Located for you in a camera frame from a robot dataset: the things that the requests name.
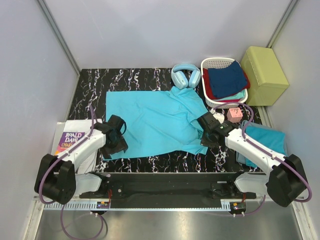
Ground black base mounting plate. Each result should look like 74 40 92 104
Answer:
80 172 257 211

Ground aluminium rail frame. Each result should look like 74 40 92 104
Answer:
26 193 320 240

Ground turquoise t-shirt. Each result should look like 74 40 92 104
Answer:
105 86 208 160

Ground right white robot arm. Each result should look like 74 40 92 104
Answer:
197 112 312 207

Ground pink cube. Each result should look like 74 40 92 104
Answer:
227 107 243 123

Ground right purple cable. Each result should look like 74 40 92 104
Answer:
212 101 313 217

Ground yellow-green storage box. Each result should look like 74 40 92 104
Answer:
240 46 289 106

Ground red folded t-shirt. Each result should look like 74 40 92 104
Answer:
202 68 251 103

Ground pile of teal t-shirts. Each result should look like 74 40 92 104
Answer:
236 120 288 168

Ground navy blue folded t-shirt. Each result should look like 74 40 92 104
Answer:
207 61 248 99

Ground teal folded t-shirt in basket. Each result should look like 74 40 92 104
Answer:
219 89 246 101

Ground white paper sheets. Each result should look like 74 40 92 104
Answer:
52 120 106 178

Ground purple cable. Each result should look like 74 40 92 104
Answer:
39 104 108 238
212 101 313 217

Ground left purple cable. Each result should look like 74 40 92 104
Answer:
39 104 108 238

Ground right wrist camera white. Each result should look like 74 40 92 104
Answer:
209 108 225 124

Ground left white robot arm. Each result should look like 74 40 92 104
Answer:
34 114 128 205

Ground white plastic laundry basket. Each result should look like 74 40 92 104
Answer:
201 57 248 109

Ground light blue headphones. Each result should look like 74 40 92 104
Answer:
170 63 202 89

